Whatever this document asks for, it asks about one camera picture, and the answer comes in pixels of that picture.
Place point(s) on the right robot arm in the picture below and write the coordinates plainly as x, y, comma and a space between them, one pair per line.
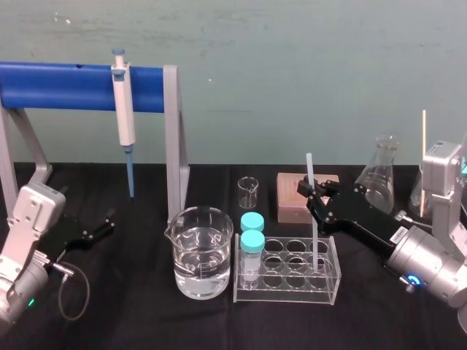
430, 259

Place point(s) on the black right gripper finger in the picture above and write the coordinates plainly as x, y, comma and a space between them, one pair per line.
318, 215
330, 191

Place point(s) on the clear acrylic tube rack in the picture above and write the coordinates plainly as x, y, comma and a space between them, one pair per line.
292, 295

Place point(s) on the white and blue pipette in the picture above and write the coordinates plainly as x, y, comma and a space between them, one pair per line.
123, 109

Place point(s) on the wooden block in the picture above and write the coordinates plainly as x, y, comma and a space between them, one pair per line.
288, 204

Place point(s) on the small empty glass beaker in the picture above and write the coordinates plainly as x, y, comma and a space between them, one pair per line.
248, 193

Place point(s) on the black table cloth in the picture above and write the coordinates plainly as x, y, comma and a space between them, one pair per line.
146, 324

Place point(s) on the small teal plastic item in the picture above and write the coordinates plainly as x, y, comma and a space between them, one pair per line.
464, 167

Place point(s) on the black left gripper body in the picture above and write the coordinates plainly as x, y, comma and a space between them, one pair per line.
71, 235

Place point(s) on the thin wooden stick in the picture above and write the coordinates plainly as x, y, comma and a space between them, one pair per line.
424, 146

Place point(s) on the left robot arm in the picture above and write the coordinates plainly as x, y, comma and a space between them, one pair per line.
25, 226

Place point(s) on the translucent white stirring rod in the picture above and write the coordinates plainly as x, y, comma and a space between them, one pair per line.
309, 167

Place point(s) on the large glass beaker with water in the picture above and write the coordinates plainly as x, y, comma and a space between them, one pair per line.
202, 262

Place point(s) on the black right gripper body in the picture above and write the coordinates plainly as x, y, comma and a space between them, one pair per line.
365, 220

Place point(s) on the blue and grey pipette stand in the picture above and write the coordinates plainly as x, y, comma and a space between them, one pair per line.
73, 87

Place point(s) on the teal capped sample tube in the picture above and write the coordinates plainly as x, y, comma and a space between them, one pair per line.
252, 241
252, 221

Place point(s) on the glass conical flask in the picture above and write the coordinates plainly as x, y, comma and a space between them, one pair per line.
416, 193
379, 182

